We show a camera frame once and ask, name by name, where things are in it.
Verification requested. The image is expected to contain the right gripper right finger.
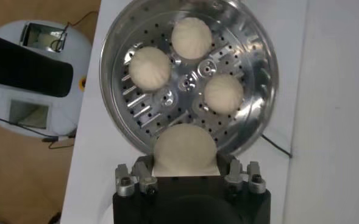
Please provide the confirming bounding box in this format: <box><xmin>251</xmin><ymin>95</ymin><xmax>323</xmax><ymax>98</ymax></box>
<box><xmin>217</xmin><ymin>153</ymin><xmax>267</xmax><ymax>195</ymax></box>

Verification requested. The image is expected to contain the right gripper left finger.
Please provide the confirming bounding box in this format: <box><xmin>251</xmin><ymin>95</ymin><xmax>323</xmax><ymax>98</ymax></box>
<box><xmin>115</xmin><ymin>155</ymin><xmax>158</xmax><ymax>197</ymax></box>

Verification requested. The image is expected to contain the white steamed baozi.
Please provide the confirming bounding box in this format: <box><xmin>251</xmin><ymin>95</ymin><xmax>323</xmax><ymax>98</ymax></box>
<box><xmin>152</xmin><ymin>123</ymin><xmax>221</xmax><ymax>177</ymax></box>
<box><xmin>170</xmin><ymin>16</ymin><xmax>213</xmax><ymax>60</ymax></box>
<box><xmin>128</xmin><ymin>46</ymin><xmax>171</xmax><ymax>92</ymax></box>
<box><xmin>203</xmin><ymin>74</ymin><xmax>244</xmax><ymax>116</ymax></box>

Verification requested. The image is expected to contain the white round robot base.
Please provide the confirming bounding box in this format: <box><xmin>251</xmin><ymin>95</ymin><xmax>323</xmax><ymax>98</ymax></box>
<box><xmin>0</xmin><ymin>19</ymin><xmax>93</xmax><ymax>139</ymax></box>

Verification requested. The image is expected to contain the perforated stainless steel steamer basket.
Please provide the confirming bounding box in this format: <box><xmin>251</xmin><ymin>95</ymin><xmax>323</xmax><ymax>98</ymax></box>
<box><xmin>99</xmin><ymin>0</ymin><xmax>280</xmax><ymax>158</ymax></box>

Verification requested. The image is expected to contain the black robot torso column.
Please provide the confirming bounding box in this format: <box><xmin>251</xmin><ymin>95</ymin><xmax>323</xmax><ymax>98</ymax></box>
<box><xmin>0</xmin><ymin>27</ymin><xmax>74</xmax><ymax>98</ymax></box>

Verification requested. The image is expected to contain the black cooker power cord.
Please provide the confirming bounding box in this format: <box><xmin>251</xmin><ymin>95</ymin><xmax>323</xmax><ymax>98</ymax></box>
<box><xmin>260</xmin><ymin>133</ymin><xmax>293</xmax><ymax>158</ymax></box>

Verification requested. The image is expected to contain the black floor cable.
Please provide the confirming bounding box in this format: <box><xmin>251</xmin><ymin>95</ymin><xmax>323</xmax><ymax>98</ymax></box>
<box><xmin>0</xmin><ymin>114</ymin><xmax>76</xmax><ymax>150</ymax></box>

